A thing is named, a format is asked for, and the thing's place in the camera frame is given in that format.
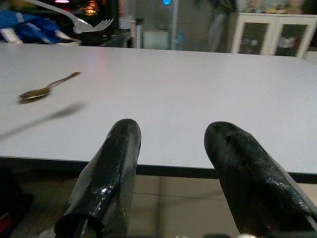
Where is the blue and white cloth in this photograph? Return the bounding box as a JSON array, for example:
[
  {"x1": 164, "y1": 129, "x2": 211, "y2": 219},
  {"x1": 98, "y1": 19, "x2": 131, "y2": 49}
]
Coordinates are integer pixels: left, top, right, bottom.
[{"x1": 0, "y1": 9, "x2": 82, "y2": 47}]

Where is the white glass door cabinet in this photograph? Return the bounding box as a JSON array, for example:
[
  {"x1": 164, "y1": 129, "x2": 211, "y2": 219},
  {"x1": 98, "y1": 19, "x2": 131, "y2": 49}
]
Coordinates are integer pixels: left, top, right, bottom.
[{"x1": 231, "y1": 12, "x2": 317, "y2": 59}]

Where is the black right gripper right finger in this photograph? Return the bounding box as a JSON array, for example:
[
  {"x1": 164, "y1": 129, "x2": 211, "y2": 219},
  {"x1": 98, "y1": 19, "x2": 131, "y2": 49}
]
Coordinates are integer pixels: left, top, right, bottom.
[{"x1": 204, "y1": 120, "x2": 317, "y2": 236}]

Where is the white plastic fork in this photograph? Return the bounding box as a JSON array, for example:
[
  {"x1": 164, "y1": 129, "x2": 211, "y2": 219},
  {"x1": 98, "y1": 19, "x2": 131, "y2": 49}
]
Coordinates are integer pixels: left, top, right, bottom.
[{"x1": 20, "y1": 0, "x2": 114, "y2": 34}]

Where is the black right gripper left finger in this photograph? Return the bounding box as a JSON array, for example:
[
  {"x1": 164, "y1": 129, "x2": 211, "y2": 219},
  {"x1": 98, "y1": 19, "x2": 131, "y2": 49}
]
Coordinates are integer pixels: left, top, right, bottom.
[{"x1": 53, "y1": 118, "x2": 142, "y2": 238}]

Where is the white box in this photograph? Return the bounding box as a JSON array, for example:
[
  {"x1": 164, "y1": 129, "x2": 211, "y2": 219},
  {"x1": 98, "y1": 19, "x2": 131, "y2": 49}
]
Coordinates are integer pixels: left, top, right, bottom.
[{"x1": 143, "y1": 30, "x2": 169, "y2": 50}]

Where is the metal spoon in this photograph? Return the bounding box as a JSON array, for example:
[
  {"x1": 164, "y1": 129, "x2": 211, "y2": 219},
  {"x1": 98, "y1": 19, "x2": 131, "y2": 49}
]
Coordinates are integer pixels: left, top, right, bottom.
[{"x1": 17, "y1": 71, "x2": 82, "y2": 105}]

